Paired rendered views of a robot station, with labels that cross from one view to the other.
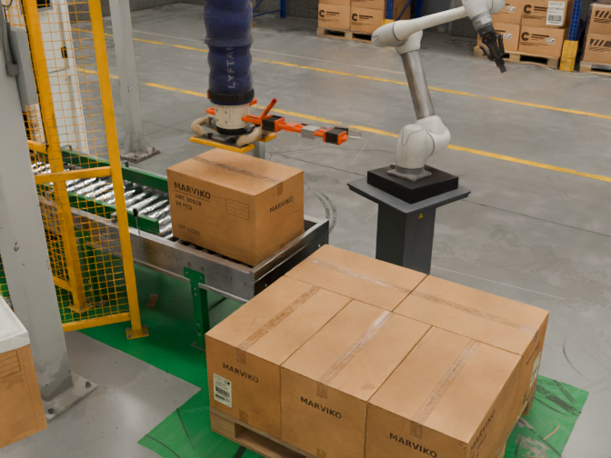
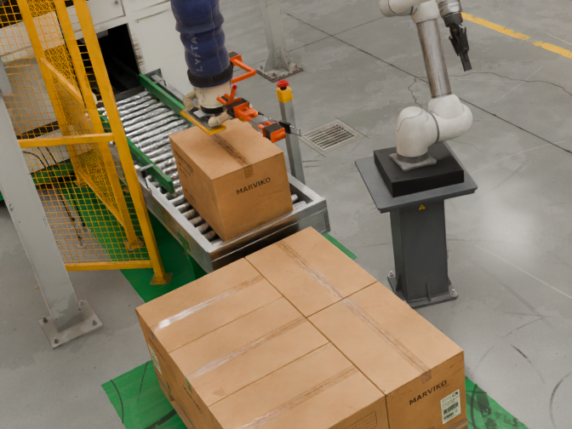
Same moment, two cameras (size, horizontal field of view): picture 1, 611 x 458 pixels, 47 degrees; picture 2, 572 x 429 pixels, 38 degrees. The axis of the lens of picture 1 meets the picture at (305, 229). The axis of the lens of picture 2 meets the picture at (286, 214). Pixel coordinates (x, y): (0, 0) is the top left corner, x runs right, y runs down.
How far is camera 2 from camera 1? 2.03 m
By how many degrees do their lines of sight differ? 28
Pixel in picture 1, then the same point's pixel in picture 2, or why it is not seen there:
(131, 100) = (270, 15)
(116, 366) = (127, 310)
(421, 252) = (430, 244)
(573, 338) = not seen: outside the picture
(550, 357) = (534, 391)
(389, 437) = not seen: outside the picture
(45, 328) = (48, 273)
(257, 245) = (224, 225)
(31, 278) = (29, 232)
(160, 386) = not seen: hidden behind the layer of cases
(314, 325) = (226, 318)
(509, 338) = (391, 373)
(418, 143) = (411, 130)
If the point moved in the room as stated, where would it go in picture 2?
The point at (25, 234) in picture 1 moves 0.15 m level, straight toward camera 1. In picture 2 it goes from (19, 197) to (9, 214)
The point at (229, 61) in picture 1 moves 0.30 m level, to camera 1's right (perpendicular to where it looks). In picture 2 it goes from (193, 46) to (248, 48)
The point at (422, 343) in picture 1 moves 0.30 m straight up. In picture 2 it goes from (303, 359) to (293, 305)
